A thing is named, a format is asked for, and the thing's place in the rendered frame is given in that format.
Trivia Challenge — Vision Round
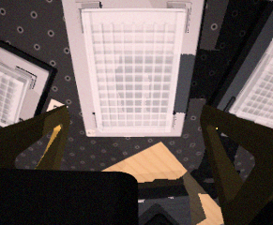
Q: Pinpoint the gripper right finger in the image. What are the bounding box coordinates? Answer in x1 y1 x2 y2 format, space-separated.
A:
200 105 273 225

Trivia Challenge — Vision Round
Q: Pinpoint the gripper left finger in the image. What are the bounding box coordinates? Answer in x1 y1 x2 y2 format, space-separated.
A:
0 105 70 171

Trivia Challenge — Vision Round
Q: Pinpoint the white well plate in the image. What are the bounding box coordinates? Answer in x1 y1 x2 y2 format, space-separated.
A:
229 38 273 126
0 62 31 127
82 7 186 133

